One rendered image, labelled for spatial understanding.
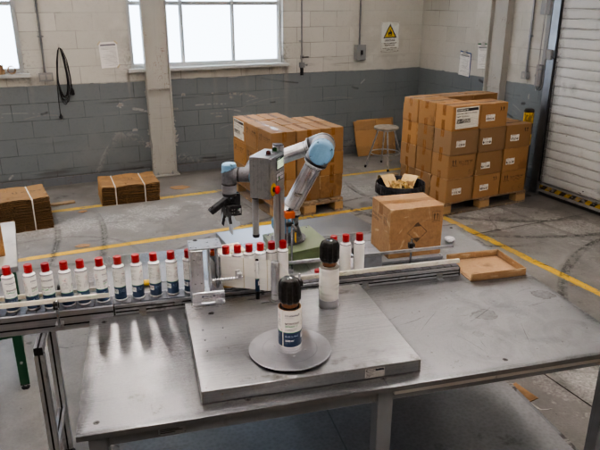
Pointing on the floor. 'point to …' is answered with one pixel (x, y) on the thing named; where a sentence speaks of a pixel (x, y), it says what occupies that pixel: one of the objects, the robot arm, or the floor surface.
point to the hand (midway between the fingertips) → (226, 230)
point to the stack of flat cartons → (26, 208)
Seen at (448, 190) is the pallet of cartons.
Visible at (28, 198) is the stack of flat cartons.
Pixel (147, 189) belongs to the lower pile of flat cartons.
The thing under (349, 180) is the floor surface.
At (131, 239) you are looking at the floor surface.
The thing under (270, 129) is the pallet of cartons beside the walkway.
